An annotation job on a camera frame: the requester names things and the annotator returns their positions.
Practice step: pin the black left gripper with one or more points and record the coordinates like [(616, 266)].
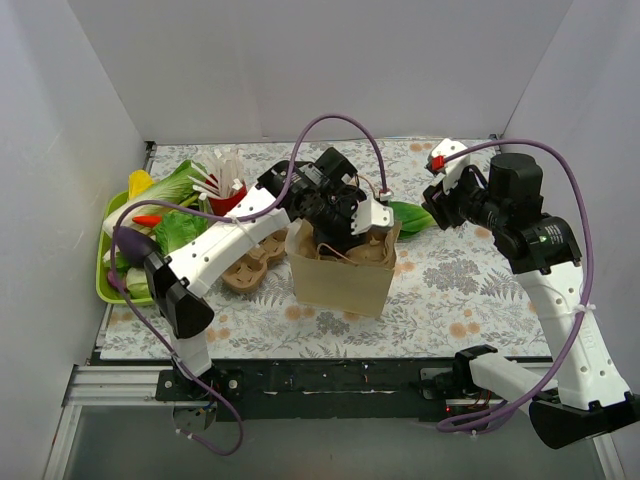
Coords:
[(333, 229)]

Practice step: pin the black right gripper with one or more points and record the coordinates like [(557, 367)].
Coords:
[(439, 203)]

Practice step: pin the single brown cup carrier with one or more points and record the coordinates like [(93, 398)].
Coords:
[(375, 252)]

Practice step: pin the brown paper bag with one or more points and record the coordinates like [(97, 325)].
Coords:
[(361, 290)]

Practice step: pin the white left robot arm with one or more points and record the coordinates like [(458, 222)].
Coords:
[(179, 281)]

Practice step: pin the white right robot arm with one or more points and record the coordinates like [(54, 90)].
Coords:
[(586, 396)]

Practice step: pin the floral patterned table mat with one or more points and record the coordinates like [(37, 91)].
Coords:
[(450, 290)]

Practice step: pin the green white bok choy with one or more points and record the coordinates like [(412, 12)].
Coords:
[(414, 218)]

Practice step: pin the red ribbed cup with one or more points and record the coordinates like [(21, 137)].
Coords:
[(221, 206)]

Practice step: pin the brown cardboard cup carrier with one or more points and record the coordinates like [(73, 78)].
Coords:
[(247, 274)]

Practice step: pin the large napa cabbage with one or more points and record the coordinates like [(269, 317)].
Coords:
[(176, 188)]

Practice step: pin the green lettuce leaf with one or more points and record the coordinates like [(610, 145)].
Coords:
[(177, 229)]

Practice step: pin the red chili pepper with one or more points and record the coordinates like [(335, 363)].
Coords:
[(149, 221)]

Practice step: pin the yellow pepper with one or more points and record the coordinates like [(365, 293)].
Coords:
[(138, 182)]

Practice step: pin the purple eggplant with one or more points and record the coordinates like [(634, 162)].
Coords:
[(134, 246)]

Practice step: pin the small purple vegetable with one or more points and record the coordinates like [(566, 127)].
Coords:
[(115, 279)]

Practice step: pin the green plastic tray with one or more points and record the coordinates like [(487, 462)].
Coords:
[(105, 290)]

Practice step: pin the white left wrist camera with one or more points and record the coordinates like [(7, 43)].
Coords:
[(370, 214)]

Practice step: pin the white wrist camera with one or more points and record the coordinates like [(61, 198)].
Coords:
[(446, 163), (370, 214)]

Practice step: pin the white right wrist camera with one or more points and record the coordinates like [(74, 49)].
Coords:
[(446, 163)]

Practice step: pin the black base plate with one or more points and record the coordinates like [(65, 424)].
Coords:
[(262, 389)]

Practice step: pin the aluminium frame rail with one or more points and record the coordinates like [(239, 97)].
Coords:
[(296, 419)]

